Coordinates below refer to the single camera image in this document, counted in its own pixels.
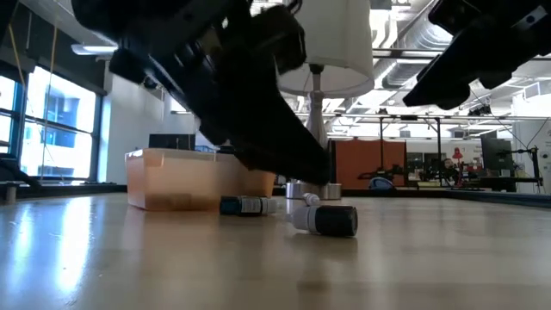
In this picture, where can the small food coloring dropper bottle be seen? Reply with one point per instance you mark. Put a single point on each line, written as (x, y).
(311, 199)
(247, 206)
(331, 220)

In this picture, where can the long ceiling light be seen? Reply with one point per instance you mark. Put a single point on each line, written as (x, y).
(94, 49)

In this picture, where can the orange room partition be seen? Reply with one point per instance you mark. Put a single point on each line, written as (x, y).
(366, 159)

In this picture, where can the red desk lamp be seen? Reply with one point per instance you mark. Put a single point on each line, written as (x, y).
(457, 153)

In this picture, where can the white shade table lamp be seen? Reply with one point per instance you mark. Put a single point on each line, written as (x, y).
(340, 43)

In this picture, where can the large glass window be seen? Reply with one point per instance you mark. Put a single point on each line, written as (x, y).
(60, 129)

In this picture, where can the person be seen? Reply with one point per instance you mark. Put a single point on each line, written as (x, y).
(450, 170)

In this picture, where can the blue rounded object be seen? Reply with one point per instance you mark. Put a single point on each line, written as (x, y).
(382, 184)

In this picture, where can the orange translucent plastic bin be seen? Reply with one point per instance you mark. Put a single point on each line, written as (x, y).
(172, 181)

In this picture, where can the black computer monitor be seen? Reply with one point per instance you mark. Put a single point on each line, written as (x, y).
(495, 155)
(172, 142)

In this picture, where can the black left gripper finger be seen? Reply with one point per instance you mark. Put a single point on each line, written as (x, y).
(267, 138)

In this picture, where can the black metal gantry frame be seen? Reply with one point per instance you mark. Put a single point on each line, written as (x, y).
(438, 146)

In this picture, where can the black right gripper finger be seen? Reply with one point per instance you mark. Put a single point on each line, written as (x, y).
(443, 82)

